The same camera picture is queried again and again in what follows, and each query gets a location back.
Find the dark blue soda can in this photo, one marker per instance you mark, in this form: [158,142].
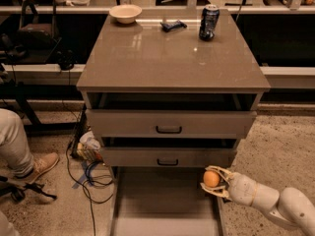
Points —
[209,19]

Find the person leg beige trousers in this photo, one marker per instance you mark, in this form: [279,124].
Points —
[14,147]

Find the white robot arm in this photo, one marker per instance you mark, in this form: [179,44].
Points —
[289,209]

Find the tan shoe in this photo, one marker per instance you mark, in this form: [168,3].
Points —
[41,166]

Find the top grey drawer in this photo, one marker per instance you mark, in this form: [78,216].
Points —
[170,124]

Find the bottom open grey drawer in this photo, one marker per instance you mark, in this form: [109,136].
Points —
[166,201]

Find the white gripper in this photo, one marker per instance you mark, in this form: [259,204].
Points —
[242,189]

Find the white ceramic bowl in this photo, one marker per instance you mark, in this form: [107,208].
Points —
[125,14]

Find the orange fruit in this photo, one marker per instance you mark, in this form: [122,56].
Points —
[211,179]

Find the black office chair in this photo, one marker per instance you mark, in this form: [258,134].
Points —
[33,37]

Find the snack bag on floor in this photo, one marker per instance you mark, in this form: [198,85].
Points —
[88,147]

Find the dark blue snack bar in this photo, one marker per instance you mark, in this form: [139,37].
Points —
[173,26]

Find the grey drawer cabinet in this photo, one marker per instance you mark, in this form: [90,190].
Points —
[142,67]

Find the black chair base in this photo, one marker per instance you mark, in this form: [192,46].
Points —
[16,189]

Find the middle grey drawer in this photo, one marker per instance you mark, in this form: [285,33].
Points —
[167,157]

